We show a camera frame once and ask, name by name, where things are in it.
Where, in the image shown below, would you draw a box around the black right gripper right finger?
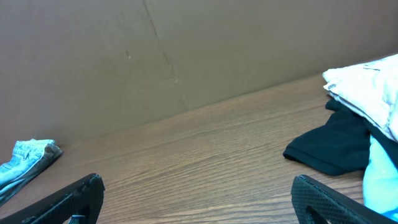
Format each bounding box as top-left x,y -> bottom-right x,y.
291,175 -> 397,224

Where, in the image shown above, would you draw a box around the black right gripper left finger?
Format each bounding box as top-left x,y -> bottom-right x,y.
1,174 -> 105,224

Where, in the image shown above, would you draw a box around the beige khaki shorts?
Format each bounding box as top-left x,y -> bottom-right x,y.
322,54 -> 397,141

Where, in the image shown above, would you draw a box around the light blue garment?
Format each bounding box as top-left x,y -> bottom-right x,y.
363,135 -> 397,222

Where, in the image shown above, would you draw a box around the black shirt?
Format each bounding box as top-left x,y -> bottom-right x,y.
283,99 -> 397,176

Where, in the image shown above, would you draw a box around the folded light blue jeans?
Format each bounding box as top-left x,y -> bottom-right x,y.
1,139 -> 62,205

